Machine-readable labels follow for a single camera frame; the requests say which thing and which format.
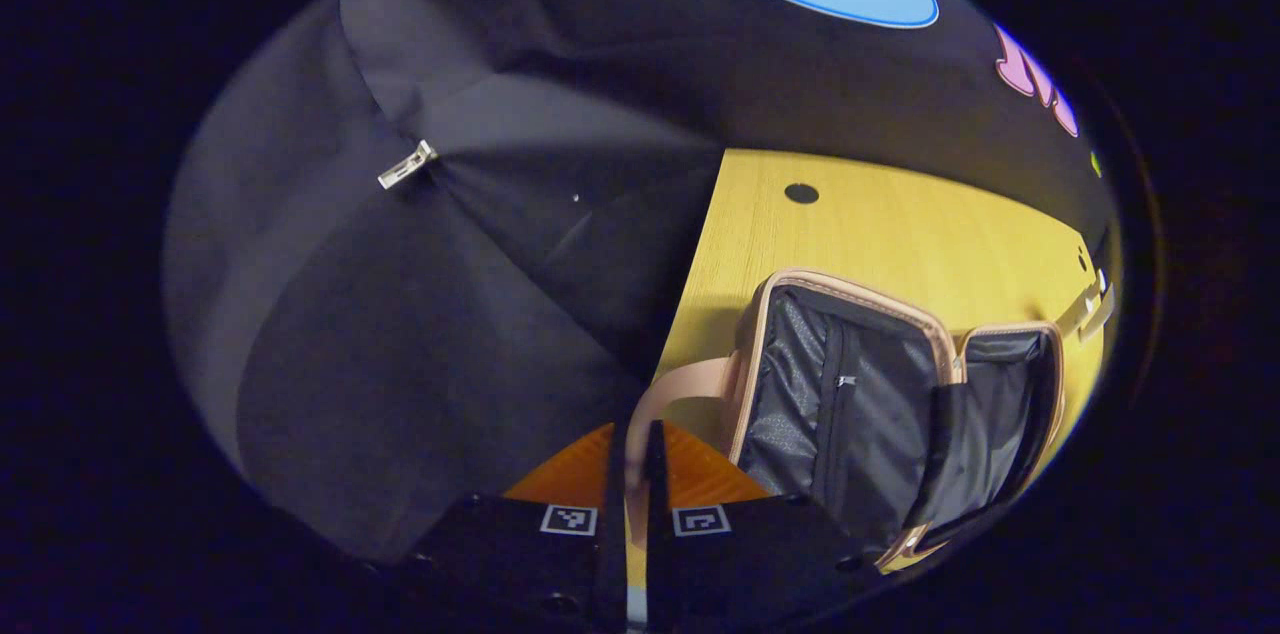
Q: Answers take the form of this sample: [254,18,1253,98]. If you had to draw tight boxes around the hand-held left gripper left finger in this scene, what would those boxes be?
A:
[385,419,633,634]

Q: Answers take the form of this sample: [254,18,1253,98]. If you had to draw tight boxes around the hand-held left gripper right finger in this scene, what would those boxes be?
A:
[645,419,896,634]

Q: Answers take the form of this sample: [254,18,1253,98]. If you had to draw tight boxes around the pink suitcase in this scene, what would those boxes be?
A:
[622,267,1068,577]

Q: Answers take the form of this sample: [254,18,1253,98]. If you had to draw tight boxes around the silver metal clip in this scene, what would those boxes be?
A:
[377,140,439,190]

